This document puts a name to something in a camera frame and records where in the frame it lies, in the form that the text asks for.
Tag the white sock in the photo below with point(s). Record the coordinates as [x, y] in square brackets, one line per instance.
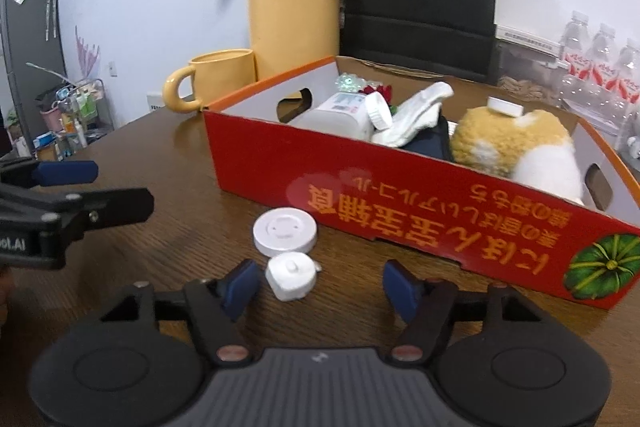
[415, 117]

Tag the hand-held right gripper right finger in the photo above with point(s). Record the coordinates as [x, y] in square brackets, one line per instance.
[402, 289]

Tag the red artificial flower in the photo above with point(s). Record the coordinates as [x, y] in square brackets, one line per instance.
[382, 93]

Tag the metal storage rack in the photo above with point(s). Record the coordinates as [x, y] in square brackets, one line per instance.
[75, 107]

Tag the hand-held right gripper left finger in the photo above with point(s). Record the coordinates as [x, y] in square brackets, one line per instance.
[242, 287]

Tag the small white cap device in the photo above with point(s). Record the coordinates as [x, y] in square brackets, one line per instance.
[292, 279]

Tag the white plastic bottle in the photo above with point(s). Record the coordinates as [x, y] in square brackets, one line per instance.
[330, 117]

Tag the white wall outlet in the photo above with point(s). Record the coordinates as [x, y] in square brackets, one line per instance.
[112, 69]

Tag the yellow white plush toy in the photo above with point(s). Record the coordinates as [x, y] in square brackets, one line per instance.
[500, 142]

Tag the yellow mug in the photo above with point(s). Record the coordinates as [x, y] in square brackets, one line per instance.
[225, 77]

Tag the white flat box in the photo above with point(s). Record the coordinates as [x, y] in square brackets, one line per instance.
[525, 37]

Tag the white round disc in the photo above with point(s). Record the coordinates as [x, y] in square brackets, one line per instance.
[285, 232]

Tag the dark grey cabinet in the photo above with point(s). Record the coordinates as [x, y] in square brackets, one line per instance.
[25, 57]

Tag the purple plant wall sticker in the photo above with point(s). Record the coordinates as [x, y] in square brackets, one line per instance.
[86, 54]

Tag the iridescent cellophane wrap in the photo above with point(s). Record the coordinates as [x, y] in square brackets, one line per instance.
[350, 83]

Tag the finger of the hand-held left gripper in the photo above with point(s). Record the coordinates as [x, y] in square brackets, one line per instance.
[120, 207]
[70, 172]

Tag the orange cardboard box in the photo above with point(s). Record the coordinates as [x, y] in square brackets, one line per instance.
[380, 187]

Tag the clear seed container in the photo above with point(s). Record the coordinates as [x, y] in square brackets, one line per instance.
[520, 87]

